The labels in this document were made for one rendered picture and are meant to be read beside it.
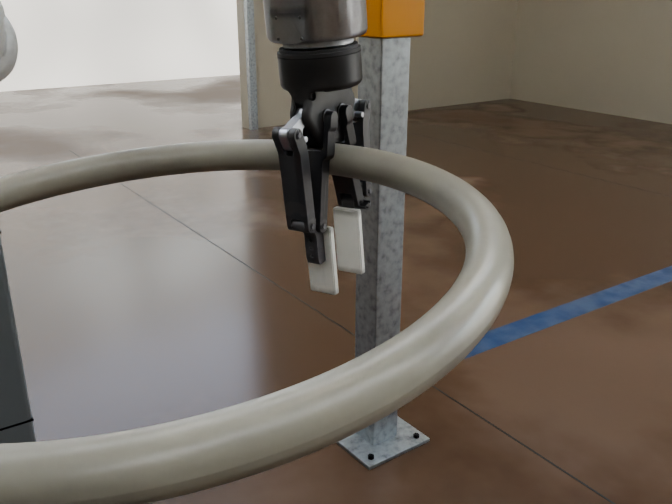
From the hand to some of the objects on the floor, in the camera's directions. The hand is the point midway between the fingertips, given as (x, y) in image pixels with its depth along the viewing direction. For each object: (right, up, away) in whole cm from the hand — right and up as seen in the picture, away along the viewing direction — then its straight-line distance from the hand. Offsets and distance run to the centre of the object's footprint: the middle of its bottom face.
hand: (335, 251), depth 71 cm
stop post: (+10, -48, +114) cm, 124 cm away
